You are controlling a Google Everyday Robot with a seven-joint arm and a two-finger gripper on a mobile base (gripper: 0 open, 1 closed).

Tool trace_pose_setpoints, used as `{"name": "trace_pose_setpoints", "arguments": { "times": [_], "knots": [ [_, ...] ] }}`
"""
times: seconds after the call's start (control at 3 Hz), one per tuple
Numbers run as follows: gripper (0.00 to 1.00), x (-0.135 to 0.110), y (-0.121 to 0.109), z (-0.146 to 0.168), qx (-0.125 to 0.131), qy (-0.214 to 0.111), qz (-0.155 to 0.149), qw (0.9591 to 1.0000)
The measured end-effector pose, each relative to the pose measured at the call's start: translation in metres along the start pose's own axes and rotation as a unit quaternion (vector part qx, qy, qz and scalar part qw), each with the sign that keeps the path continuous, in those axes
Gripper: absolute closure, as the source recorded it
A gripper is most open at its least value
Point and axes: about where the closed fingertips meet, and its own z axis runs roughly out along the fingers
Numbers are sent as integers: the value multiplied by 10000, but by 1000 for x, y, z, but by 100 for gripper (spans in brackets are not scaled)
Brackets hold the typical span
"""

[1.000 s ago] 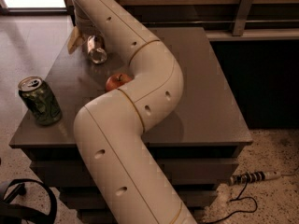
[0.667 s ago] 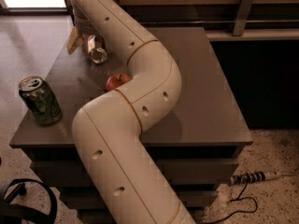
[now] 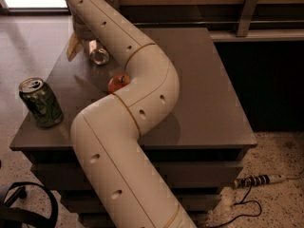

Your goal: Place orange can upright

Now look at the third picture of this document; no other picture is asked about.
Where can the right metal shelf bracket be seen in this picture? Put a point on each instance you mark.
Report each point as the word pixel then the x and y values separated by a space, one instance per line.
pixel 245 17

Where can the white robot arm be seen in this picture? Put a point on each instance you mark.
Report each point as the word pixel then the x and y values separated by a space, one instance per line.
pixel 105 134

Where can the red apple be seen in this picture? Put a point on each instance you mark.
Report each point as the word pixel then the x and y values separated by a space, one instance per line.
pixel 117 82

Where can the grey drawer cabinet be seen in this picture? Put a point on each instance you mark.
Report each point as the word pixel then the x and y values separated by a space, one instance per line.
pixel 197 149

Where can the green soda can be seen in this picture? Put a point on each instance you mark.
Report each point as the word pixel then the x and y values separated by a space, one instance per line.
pixel 40 100

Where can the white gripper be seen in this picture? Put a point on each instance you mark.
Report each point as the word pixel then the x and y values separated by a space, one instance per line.
pixel 83 32

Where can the white power strip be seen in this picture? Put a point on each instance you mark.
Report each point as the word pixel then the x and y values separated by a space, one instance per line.
pixel 258 180

